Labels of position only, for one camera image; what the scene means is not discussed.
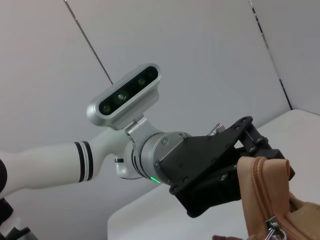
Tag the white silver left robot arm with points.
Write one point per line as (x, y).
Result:
(57, 162)

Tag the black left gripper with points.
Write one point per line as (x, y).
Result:
(197, 170)

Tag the khaki canvas food bag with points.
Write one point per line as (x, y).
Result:
(275, 200)

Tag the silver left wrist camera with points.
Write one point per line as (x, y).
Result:
(125, 97)

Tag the silver metal zipper pull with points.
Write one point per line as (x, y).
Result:
(273, 228)

